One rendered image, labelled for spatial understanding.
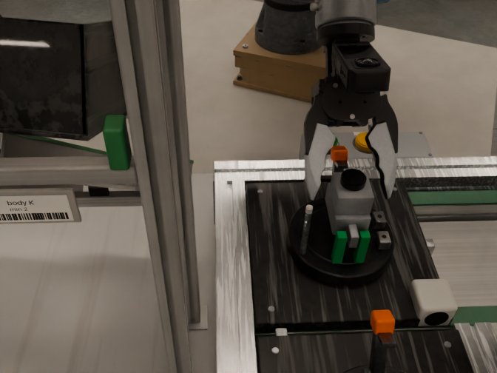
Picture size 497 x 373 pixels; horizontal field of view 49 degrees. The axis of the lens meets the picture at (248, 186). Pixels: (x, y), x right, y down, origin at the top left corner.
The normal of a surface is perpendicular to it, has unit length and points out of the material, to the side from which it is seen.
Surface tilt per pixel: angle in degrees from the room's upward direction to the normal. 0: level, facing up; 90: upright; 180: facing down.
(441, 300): 0
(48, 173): 90
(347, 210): 90
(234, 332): 0
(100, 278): 0
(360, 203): 90
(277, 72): 90
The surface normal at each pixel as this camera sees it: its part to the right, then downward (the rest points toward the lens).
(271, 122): 0.03, -0.71
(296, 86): -0.36, 0.65
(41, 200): 0.05, 0.70
